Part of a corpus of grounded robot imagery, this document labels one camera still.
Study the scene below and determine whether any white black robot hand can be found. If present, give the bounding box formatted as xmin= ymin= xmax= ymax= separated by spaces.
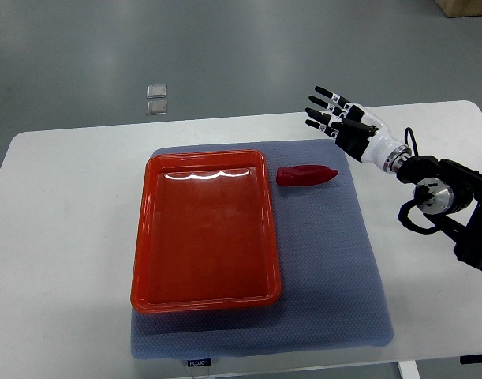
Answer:
xmin=305 ymin=86 xmax=412 ymax=174

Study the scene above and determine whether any red pepper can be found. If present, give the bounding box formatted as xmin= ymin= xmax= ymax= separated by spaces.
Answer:
xmin=276 ymin=165 xmax=339 ymax=187

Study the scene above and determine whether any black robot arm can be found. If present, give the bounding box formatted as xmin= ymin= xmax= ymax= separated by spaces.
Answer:
xmin=394 ymin=150 xmax=482 ymax=271

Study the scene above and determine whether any red plastic tray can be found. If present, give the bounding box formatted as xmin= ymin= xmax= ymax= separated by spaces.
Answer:
xmin=130 ymin=149 xmax=282 ymax=315

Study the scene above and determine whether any cardboard box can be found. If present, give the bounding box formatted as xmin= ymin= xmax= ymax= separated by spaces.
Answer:
xmin=435 ymin=0 xmax=482 ymax=18

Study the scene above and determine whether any grey-blue mesh mat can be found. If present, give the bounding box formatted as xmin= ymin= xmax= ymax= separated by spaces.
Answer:
xmin=131 ymin=139 xmax=394 ymax=360

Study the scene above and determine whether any upper floor outlet plate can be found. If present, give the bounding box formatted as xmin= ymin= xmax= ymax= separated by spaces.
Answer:
xmin=146 ymin=84 xmax=167 ymax=99

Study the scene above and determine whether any white table leg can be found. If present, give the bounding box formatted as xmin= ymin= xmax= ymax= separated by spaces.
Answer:
xmin=397 ymin=360 xmax=421 ymax=379

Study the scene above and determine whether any black table control panel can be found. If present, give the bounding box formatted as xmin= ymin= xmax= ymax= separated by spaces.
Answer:
xmin=459 ymin=354 xmax=482 ymax=365

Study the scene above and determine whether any black table label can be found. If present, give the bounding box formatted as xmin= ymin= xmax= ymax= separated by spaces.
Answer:
xmin=187 ymin=358 xmax=212 ymax=367

